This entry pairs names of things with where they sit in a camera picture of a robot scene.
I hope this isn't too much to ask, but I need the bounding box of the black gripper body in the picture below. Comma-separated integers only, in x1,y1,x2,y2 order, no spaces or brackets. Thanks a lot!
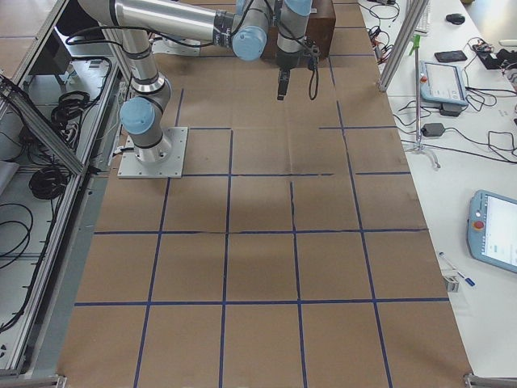
275,50,301,73

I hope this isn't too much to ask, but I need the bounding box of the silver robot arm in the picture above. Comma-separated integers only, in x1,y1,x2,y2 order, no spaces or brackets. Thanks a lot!
79,1,319,167

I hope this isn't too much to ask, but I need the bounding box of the dark wooden drawer cabinet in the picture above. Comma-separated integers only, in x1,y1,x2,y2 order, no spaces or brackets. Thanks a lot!
261,0,336,61

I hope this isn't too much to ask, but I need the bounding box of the silver tripod stand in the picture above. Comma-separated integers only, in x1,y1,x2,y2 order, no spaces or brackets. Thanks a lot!
406,35,441,171

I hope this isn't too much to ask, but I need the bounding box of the black power adapter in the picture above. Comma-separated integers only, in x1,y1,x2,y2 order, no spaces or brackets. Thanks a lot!
421,123,445,137

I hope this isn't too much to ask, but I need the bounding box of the far teach pendant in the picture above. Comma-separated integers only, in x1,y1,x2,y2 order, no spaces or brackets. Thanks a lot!
419,61,468,107

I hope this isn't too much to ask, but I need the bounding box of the teach pendant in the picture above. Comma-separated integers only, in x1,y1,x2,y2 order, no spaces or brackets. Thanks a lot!
419,61,468,107
467,190,517,273

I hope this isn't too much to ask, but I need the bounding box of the black smartphone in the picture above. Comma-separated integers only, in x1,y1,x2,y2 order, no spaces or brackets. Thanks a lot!
434,50,467,63

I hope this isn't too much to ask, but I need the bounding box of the black computer mouse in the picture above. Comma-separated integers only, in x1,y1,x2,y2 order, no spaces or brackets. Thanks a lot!
445,13,465,25

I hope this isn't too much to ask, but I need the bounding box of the brown paper table cover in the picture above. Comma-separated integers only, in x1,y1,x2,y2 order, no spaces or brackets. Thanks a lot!
57,1,470,387

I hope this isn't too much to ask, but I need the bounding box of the near teach pendant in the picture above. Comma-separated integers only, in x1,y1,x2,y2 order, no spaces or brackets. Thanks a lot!
467,190,517,273

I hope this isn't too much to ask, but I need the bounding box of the blue white pen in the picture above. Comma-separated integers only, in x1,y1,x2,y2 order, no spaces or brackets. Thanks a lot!
439,251,476,287

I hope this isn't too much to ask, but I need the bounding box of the aluminium frame post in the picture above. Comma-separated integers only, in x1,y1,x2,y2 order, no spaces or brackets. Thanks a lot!
377,0,431,92

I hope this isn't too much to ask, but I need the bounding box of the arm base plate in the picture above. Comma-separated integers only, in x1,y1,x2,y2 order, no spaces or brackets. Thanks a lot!
117,127,188,179

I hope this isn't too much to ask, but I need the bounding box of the coiled black cable bundle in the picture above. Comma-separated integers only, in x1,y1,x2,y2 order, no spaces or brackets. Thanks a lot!
28,163,74,201

